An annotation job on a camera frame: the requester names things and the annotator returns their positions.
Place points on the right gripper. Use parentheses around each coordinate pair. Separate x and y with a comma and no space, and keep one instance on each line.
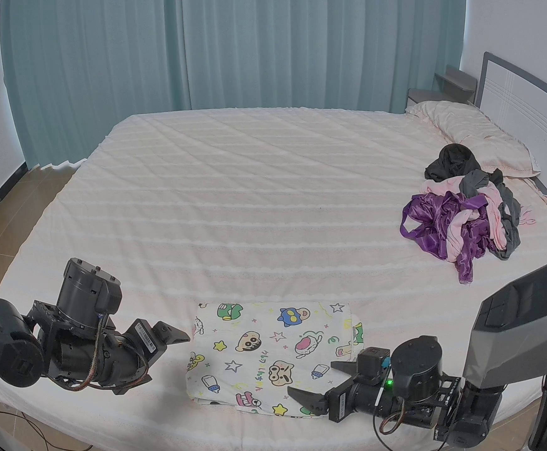
(353,400)

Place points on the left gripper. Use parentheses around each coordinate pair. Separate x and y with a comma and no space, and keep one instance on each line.
(149,341)

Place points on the white printed pyjama top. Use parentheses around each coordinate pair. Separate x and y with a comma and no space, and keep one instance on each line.
(264,355)

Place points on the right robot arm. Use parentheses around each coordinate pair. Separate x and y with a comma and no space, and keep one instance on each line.
(513,336)

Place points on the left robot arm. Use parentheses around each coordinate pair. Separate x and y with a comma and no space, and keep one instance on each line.
(19,350)

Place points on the bed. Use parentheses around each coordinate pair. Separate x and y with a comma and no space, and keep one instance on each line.
(254,205)

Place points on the pile of clothes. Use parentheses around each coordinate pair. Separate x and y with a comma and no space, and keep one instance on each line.
(447,223)

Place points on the cream pillow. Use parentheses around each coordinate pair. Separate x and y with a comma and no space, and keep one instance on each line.
(480,134)

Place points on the blue-green curtain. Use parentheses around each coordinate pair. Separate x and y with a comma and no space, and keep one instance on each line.
(207,40)

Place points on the grey bedside table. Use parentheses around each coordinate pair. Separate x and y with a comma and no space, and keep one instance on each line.
(456,85)

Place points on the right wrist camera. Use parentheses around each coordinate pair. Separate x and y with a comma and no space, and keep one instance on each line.
(372,364)

